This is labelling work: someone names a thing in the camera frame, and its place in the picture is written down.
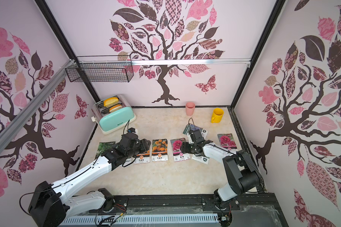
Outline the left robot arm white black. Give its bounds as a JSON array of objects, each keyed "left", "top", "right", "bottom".
[{"left": 28, "top": 132, "right": 152, "bottom": 227}]

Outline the aluminium rail back wall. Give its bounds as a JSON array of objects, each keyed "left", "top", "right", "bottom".
[{"left": 79, "top": 58, "right": 251, "bottom": 66}]

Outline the pink cup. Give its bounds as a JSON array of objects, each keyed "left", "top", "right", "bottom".
[{"left": 185, "top": 102, "right": 196, "bottom": 116}]

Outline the toast slice rear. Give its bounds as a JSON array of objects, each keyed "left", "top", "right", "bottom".
[{"left": 103, "top": 96, "right": 119, "bottom": 107}]

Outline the white vented cable duct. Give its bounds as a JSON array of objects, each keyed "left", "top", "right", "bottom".
[{"left": 60, "top": 213, "right": 219, "bottom": 227}]

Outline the black wire basket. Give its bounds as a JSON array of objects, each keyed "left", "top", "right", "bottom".
[{"left": 65, "top": 54, "right": 135, "bottom": 83}]

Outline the mint green toaster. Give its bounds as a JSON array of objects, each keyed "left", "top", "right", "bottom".
[{"left": 91, "top": 95, "right": 136, "bottom": 134}]

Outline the aluminium rail wall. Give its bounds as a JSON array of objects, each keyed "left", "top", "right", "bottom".
[
  {"left": 79, "top": 58, "right": 251, "bottom": 66},
  {"left": 0, "top": 59, "right": 75, "bottom": 154}
]

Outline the lavender seed packet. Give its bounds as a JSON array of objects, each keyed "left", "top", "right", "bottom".
[
  {"left": 192, "top": 155, "right": 209, "bottom": 165},
  {"left": 183, "top": 124, "right": 208, "bottom": 139}
]

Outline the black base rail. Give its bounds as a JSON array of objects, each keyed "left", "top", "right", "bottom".
[{"left": 42, "top": 192, "right": 289, "bottom": 227}]

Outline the marigold seed packet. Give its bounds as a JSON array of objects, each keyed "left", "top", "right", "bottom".
[
  {"left": 152, "top": 139, "right": 168, "bottom": 162},
  {"left": 134, "top": 153, "right": 150, "bottom": 164}
]

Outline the pink flower packet edge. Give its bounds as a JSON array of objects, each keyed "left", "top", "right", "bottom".
[{"left": 217, "top": 133, "right": 237, "bottom": 151}]

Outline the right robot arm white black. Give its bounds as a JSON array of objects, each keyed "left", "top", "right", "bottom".
[{"left": 181, "top": 130, "right": 263, "bottom": 202}]

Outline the aluminium rail left wall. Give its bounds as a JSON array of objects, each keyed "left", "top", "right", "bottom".
[{"left": 0, "top": 59, "right": 75, "bottom": 154}]

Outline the toast slice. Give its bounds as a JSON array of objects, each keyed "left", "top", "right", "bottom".
[
  {"left": 103, "top": 96, "right": 119, "bottom": 107},
  {"left": 109, "top": 104, "right": 123, "bottom": 113}
]

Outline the yellow mug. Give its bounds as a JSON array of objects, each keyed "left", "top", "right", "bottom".
[{"left": 211, "top": 108, "right": 224, "bottom": 123}]

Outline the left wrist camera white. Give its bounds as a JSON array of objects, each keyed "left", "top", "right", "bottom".
[{"left": 127, "top": 128, "right": 138, "bottom": 134}]

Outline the pink flower seed packet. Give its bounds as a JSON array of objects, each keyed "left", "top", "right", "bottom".
[{"left": 170, "top": 138, "right": 191, "bottom": 162}]

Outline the green plant seed packet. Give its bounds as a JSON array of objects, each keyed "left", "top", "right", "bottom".
[{"left": 95, "top": 141, "right": 116, "bottom": 159}]

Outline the toast slice front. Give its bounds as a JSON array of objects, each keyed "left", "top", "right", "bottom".
[{"left": 109, "top": 104, "right": 123, "bottom": 113}]

